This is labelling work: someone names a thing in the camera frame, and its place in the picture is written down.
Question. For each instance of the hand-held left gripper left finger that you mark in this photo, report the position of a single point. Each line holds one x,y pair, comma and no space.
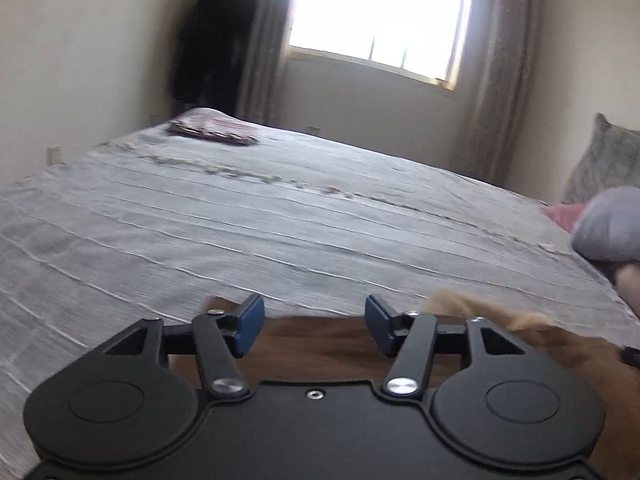
250,324

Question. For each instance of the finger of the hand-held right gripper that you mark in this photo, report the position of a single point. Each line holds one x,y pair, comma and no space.
631,354

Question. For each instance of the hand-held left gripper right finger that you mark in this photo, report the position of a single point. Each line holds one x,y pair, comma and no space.
378,325

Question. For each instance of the brown coat with fleece collar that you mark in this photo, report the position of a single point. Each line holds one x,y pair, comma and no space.
325,350

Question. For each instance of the dark hanging clothes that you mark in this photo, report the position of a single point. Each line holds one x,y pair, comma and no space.
215,45

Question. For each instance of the bed with grey bedspread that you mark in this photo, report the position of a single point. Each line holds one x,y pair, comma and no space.
250,230

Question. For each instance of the light grey pillow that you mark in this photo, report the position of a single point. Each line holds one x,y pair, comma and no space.
610,225

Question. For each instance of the pink pillow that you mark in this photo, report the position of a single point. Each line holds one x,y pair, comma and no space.
562,214

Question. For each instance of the grey quilted headboard cushion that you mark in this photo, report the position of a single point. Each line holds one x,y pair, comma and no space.
600,160

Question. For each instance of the folded dark patterned cloth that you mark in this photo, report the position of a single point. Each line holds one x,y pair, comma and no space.
212,129

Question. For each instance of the grey patterned curtain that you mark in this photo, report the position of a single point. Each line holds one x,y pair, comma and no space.
495,70
260,45

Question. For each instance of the window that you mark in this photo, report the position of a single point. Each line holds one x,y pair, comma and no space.
380,15

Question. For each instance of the wall socket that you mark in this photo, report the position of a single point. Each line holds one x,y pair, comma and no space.
313,130
53,153

